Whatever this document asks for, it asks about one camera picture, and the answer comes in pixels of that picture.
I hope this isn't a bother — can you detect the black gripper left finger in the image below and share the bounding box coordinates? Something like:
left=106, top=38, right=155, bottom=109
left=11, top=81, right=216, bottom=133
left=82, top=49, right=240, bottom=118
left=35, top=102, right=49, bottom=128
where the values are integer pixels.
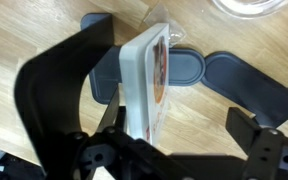
left=37, top=105, right=198, bottom=180

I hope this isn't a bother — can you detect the clear plastic wrapper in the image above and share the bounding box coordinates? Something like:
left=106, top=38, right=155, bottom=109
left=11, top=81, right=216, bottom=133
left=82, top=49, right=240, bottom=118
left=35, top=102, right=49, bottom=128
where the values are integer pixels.
left=143, top=3, right=187, bottom=47

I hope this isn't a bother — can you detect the black metal bookend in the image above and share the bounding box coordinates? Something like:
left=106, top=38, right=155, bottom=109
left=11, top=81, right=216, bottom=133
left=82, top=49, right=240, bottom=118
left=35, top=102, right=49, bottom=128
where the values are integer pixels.
left=202, top=50, right=288, bottom=130
left=13, top=13, right=207, bottom=180

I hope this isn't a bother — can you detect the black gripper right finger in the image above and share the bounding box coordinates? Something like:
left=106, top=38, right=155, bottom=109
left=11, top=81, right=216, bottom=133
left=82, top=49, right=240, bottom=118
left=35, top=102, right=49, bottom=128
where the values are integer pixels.
left=225, top=106, right=288, bottom=180

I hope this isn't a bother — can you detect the clear glass beaker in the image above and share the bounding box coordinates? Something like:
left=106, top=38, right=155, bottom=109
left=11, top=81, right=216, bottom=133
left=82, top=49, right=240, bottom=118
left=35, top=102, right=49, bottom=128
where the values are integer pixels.
left=213, top=0, right=288, bottom=20

